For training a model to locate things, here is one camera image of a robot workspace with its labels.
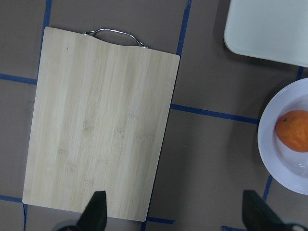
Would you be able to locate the cream bear tray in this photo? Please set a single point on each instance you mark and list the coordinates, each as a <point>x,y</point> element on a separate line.
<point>275,30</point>

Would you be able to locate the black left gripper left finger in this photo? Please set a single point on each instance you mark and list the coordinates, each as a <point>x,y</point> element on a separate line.
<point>94,217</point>

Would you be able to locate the white round plate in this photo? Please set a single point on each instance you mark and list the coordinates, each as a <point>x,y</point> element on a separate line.
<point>288,167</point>

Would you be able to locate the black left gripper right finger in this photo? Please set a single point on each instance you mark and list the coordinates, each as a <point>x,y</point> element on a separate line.
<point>257,215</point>

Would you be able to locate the bamboo cutting board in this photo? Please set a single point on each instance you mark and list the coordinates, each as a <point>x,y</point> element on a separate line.
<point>98,124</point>

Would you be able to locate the orange fruit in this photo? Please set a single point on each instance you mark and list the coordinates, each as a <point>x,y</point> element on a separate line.
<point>292,130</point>

